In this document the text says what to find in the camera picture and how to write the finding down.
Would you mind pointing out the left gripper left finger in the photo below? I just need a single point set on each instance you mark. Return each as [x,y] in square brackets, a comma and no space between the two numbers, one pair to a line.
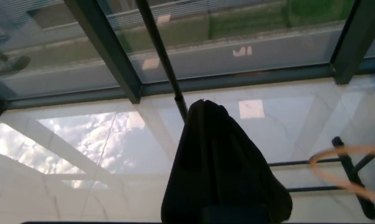
[187,186]

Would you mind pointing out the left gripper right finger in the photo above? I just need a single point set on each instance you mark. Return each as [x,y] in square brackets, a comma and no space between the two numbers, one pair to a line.
[240,180]

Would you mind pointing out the black short-sleeved shirt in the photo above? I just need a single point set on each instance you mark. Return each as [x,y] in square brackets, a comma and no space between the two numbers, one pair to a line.
[279,199]

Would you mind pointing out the pink clothes hanger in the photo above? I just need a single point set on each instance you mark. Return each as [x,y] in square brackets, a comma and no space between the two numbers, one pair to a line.
[340,151]

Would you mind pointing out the black clothes rack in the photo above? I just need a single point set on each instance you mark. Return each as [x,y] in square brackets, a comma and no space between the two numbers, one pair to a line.
[162,56]

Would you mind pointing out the window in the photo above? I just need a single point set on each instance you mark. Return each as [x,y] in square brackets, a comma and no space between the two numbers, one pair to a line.
[237,37]

